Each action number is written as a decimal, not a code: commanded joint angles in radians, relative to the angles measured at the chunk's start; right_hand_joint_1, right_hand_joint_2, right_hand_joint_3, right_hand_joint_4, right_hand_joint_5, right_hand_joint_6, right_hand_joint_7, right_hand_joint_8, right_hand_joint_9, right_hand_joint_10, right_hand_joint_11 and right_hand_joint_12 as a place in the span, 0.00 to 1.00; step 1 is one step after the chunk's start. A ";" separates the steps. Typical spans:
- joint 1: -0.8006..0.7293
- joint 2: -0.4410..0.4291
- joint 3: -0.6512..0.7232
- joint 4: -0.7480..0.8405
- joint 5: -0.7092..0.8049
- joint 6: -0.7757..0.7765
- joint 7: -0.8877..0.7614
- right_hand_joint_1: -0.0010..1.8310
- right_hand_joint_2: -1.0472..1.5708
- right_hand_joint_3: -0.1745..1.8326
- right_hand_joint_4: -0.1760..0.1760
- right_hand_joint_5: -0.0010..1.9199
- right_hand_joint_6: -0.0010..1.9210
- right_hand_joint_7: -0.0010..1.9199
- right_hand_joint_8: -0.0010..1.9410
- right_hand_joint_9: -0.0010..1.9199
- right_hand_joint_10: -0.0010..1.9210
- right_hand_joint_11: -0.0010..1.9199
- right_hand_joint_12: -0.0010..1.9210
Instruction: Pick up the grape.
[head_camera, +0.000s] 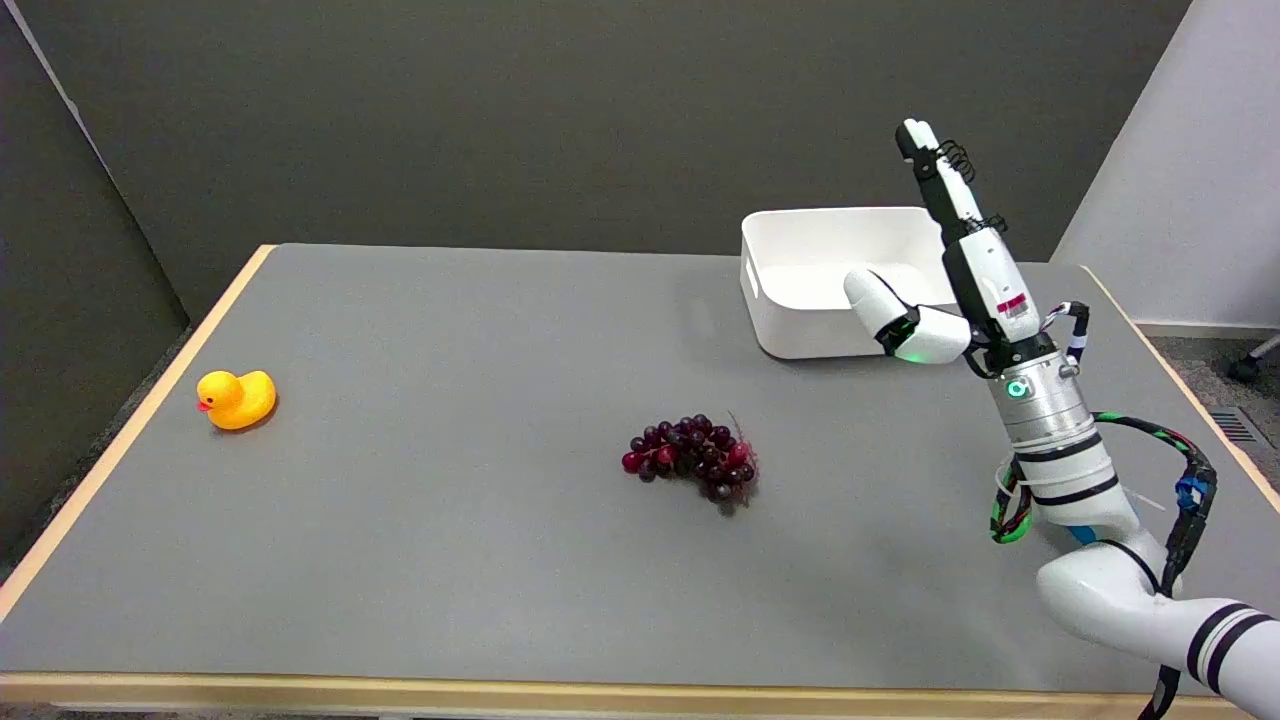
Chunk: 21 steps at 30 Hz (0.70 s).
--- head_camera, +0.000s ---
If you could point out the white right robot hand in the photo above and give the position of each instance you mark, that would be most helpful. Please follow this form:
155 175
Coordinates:
985 270

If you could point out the purple grape bunch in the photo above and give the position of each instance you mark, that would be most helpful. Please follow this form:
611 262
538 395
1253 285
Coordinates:
692 456

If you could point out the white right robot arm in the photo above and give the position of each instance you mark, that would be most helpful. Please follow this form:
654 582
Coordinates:
1090 500

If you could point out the white plastic bin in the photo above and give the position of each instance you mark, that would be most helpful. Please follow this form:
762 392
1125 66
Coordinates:
820 280

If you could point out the yellow rubber duck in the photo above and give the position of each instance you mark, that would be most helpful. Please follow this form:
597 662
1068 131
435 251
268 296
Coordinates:
237 398

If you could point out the floor vent grille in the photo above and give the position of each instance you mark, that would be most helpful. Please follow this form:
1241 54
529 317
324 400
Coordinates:
1236 427

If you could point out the black chair caster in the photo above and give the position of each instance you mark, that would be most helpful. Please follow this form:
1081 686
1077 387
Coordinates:
1250 362

